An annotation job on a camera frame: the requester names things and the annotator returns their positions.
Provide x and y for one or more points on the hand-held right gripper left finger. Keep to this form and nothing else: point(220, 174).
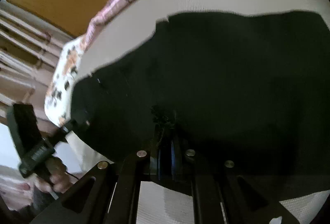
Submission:
point(160, 162)

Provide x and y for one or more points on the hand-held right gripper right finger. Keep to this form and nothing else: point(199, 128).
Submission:
point(173, 159)

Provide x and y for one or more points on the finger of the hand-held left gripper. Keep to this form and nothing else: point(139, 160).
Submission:
point(69, 128)

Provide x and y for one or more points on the black pants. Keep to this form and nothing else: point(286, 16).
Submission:
point(219, 85)

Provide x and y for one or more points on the person's left hand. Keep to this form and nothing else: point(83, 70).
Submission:
point(58, 177)

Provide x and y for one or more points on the white floral pillow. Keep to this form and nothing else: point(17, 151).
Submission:
point(64, 72)

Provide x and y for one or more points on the window grille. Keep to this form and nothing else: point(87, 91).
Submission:
point(23, 54)

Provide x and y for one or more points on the pink striped tree print pillow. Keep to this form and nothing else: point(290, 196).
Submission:
point(116, 7)

